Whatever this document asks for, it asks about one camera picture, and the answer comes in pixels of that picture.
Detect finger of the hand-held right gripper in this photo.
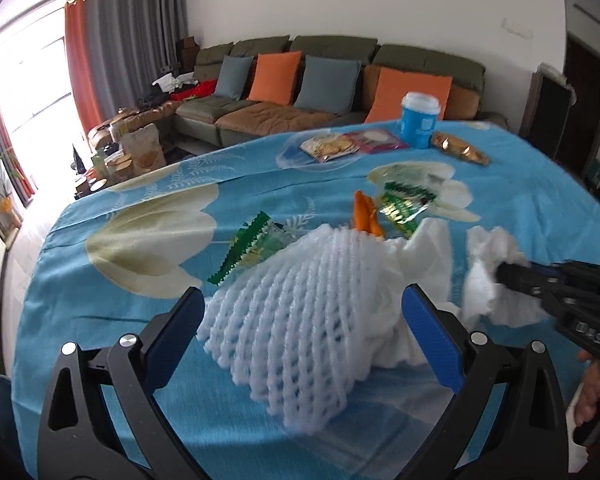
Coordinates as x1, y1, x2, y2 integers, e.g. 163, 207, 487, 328
495, 259, 581, 302

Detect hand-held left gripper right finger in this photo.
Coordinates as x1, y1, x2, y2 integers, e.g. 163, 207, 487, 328
401, 283, 571, 480

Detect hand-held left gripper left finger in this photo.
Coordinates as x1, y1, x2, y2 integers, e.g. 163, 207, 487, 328
37, 286, 206, 480

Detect white tissue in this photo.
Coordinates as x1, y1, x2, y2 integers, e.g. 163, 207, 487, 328
382, 217, 463, 318
462, 226, 548, 331

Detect white foam fruit net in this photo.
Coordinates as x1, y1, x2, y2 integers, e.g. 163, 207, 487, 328
196, 224, 431, 436

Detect green snack wrapper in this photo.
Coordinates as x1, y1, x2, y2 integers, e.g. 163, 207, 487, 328
207, 211, 301, 286
377, 182, 438, 238

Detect orange wrapper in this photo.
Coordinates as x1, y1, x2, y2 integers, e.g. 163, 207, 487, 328
352, 190, 385, 238

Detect teal plastic trash bin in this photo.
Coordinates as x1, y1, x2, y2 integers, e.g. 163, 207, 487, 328
0, 375, 31, 461

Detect person's right hand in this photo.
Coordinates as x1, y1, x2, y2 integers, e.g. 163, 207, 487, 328
572, 352, 600, 441

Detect blue floral tablecloth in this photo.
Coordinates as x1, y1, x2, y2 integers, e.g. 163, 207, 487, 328
10, 120, 600, 480

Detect golden snack packet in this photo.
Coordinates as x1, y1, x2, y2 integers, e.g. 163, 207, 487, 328
431, 131, 491, 167

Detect dark framed board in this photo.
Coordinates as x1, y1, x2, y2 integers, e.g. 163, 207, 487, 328
520, 62, 578, 166

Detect dark wooden door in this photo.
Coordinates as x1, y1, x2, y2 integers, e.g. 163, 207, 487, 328
562, 35, 600, 181

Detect blue paper cup white lid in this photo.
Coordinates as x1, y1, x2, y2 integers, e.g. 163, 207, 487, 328
399, 91, 441, 149

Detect cluttered coffee table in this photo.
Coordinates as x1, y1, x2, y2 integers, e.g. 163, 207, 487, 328
72, 117, 168, 196

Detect pink flat packet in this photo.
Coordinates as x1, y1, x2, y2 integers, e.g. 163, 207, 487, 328
345, 129, 410, 155

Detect clear cracker packet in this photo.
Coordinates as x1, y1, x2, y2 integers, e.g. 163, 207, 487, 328
299, 135, 363, 163

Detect orange cushion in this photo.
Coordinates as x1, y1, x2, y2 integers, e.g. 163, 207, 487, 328
247, 51, 302, 106
364, 66, 453, 123

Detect black clothes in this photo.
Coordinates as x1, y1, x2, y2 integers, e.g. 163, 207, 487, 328
137, 85, 181, 108

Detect red cloth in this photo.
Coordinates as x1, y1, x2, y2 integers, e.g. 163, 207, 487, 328
170, 80, 218, 101

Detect white cloth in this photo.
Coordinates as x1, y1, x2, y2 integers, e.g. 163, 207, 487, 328
152, 72, 198, 92

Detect grey-blue cushion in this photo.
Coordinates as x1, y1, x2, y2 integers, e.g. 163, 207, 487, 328
294, 55, 363, 116
214, 55, 255, 101

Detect brown cardboard boxes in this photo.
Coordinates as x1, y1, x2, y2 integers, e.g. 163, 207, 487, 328
175, 36, 201, 76

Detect wide orange and grey curtain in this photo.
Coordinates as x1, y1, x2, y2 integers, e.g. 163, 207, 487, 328
62, 0, 188, 136

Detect bright balcony window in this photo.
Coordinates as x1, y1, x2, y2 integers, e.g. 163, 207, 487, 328
0, 7, 81, 171

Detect olive green sofa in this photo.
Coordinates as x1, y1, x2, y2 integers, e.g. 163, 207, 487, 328
87, 35, 508, 156

